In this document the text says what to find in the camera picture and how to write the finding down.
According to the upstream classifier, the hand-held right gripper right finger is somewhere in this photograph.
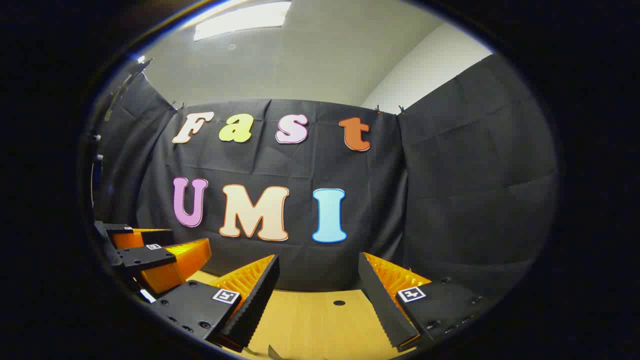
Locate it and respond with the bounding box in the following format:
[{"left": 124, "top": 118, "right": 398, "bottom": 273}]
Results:
[{"left": 357, "top": 251, "right": 490, "bottom": 351}]

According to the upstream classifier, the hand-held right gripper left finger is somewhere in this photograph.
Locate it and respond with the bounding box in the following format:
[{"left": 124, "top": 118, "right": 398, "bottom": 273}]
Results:
[{"left": 149, "top": 254, "right": 281, "bottom": 353}]

